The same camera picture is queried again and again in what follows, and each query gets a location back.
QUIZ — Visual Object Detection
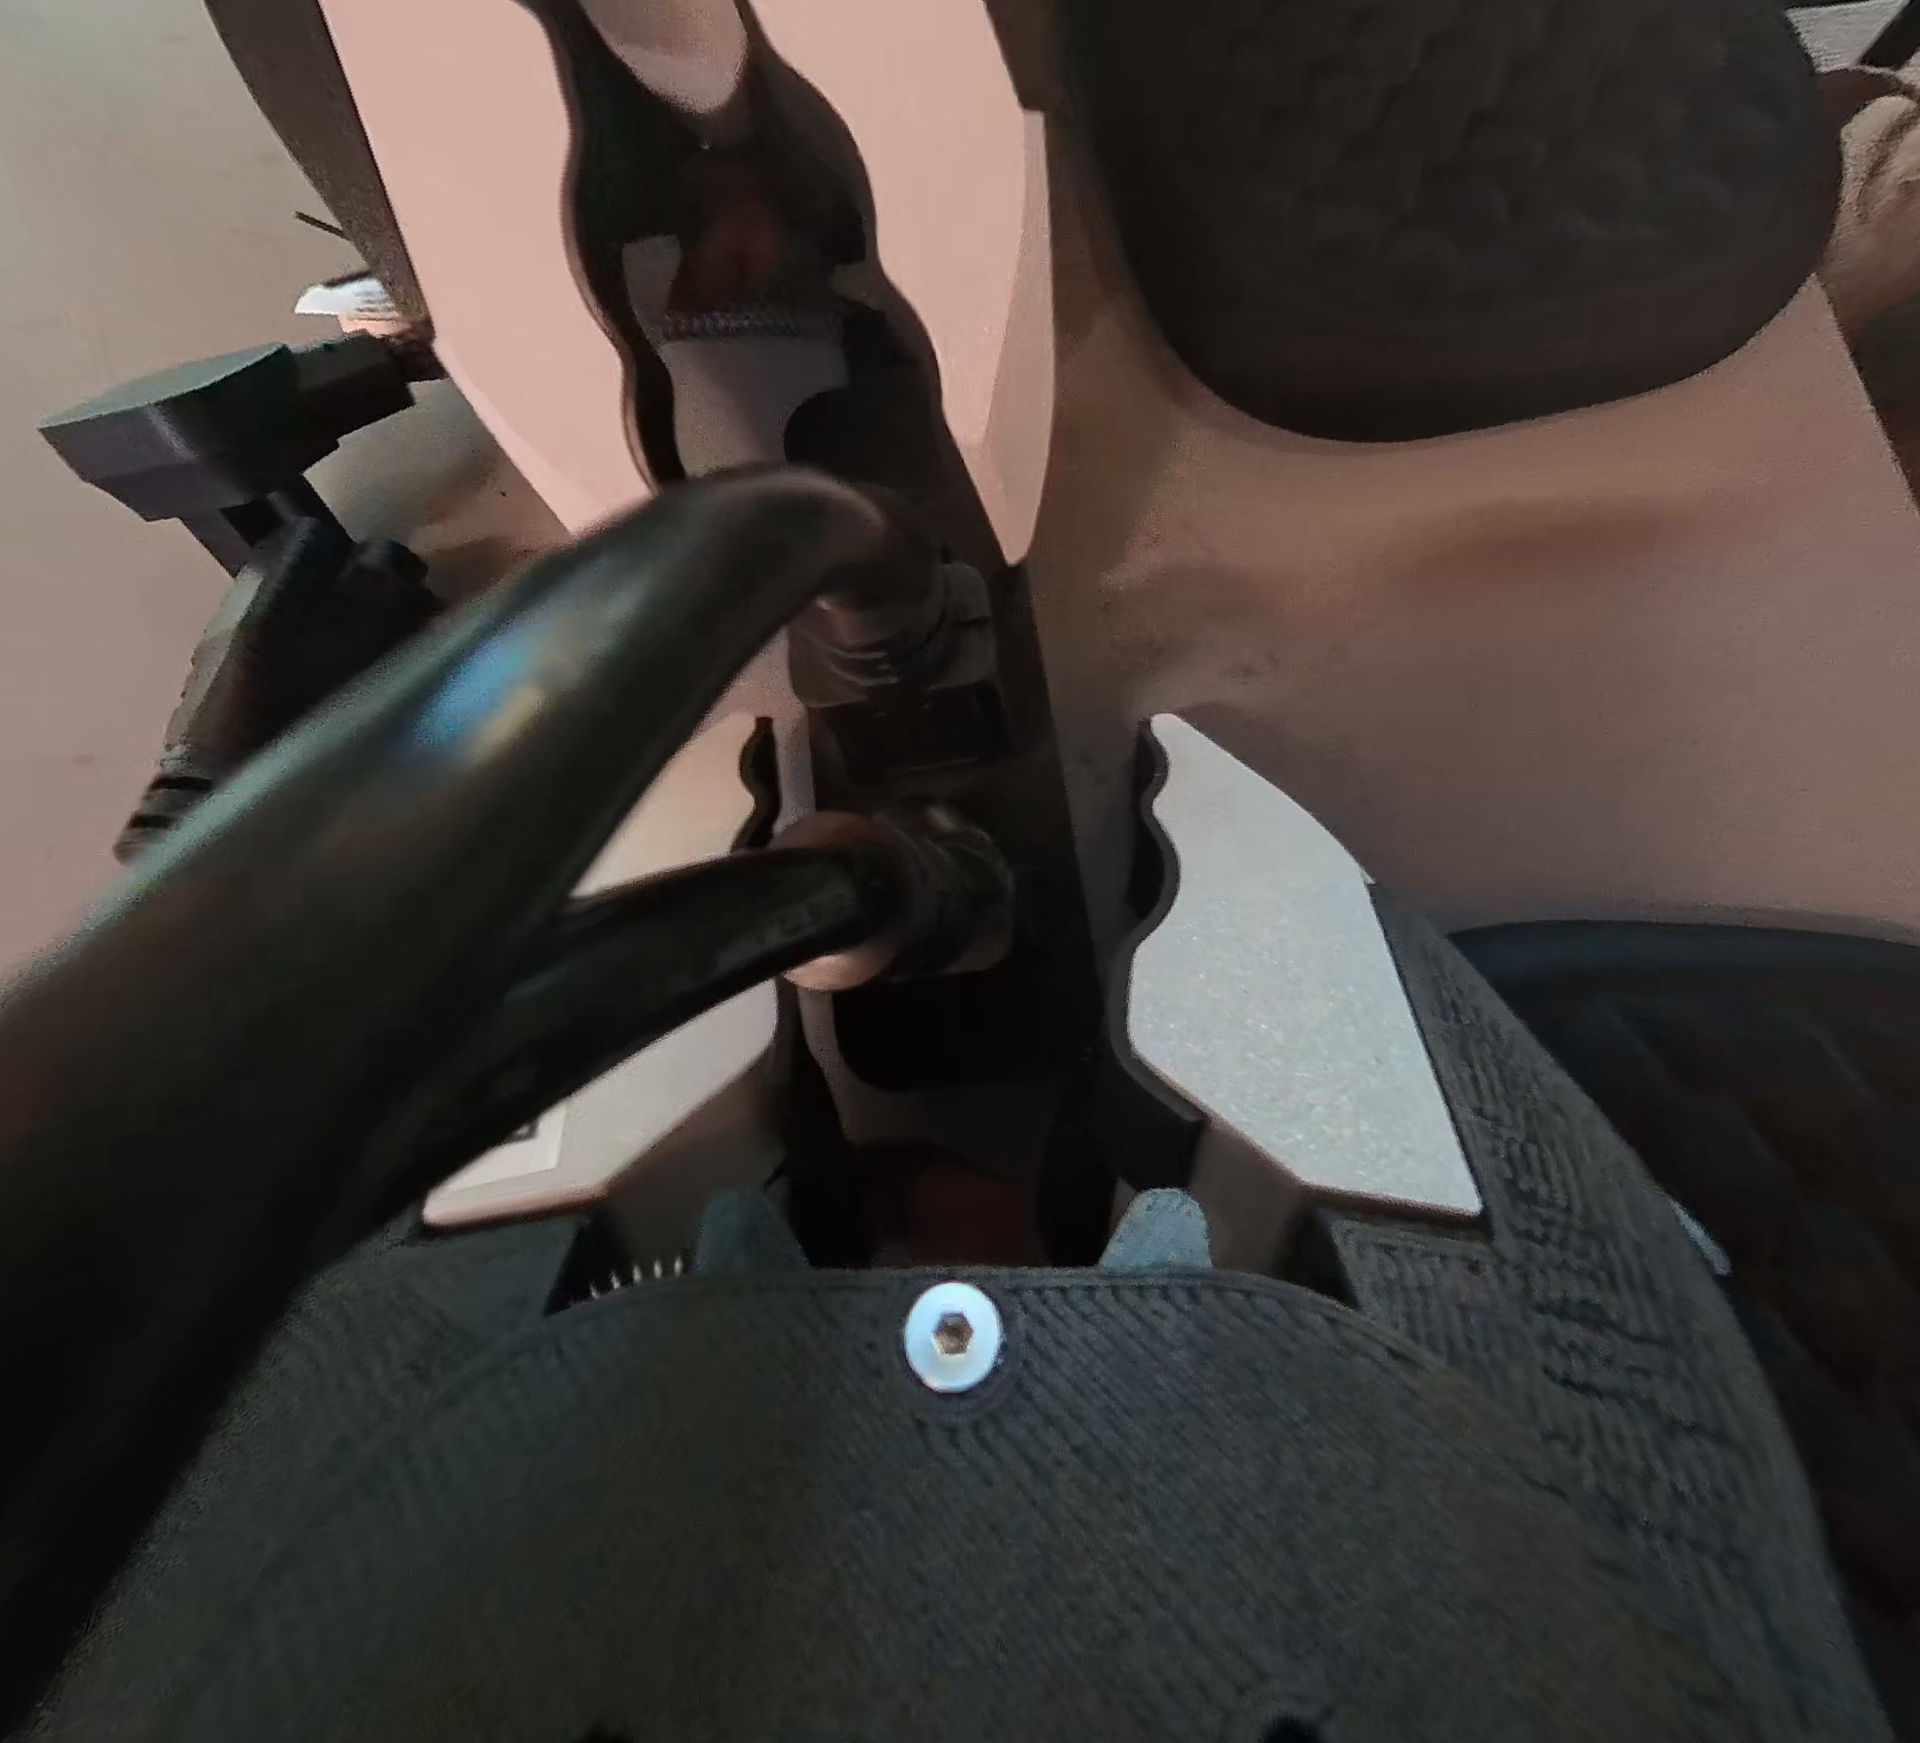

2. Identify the black power plug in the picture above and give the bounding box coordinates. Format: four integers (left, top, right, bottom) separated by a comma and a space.
780, 468, 1023, 800

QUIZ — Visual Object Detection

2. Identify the black flat plug adapter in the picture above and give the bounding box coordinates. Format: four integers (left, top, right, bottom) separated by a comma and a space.
37, 333, 444, 575

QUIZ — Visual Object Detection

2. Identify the black ribbed cable connector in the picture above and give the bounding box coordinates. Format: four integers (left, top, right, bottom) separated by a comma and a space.
116, 515, 444, 864

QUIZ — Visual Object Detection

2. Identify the black angled plug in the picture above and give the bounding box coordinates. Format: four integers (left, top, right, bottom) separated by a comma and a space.
780, 797, 1023, 990

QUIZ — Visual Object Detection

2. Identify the fuzzy brown cloth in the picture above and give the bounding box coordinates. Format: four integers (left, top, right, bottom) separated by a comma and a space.
1822, 62, 1920, 341

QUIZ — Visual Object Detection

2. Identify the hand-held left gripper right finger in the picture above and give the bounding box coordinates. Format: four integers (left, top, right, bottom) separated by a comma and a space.
1117, 715, 1490, 1274

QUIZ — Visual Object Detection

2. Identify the thin black cable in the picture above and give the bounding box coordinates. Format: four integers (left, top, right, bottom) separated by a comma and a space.
487, 820, 901, 1118

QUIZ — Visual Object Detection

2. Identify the thick black power cable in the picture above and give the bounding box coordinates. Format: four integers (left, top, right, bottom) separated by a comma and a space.
0, 465, 940, 1684

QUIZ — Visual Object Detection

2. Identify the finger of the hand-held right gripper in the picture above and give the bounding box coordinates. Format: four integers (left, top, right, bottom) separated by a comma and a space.
308, 0, 670, 531
732, 0, 1062, 570

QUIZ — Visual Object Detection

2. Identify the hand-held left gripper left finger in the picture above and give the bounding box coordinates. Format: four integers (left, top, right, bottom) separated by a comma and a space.
427, 721, 785, 1231

